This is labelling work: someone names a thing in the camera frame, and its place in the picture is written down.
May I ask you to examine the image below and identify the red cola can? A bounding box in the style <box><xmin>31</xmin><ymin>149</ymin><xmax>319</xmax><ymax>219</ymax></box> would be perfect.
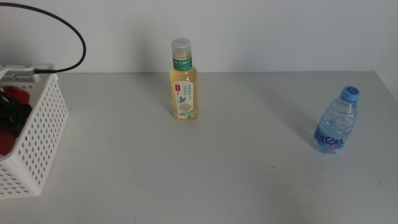
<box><xmin>0</xmin><ymin>86</ymin><xmax>31</xmax><ymax>156</ymax></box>

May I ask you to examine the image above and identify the yellow tea bottle green label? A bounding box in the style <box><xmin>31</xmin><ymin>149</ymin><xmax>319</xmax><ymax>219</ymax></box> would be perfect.
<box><xmin>169</xmin><ymin>37</ymin><xmax>198</xmax><ymax>121</ymax></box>

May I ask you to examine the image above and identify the clear water bottle blue cap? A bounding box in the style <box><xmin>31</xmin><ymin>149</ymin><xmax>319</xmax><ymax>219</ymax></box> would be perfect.
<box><xmin>313</xmin><ymin>86</ymin><xmax>361</xmax><ymax>155</ymax></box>

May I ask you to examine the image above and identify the white perforated plastic basket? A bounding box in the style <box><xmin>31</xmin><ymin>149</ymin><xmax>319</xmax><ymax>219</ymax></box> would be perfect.
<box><xmin>0</xmin><ymin>64</ymin><xmax>69</xmax><ymax>200</ymax></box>

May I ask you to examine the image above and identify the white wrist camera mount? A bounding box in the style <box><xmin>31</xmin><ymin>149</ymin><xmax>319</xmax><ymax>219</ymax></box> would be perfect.
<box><xmin>0</xmin><ymin>63</ymin><xmax>55</xmax><ymax>83</ymax></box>

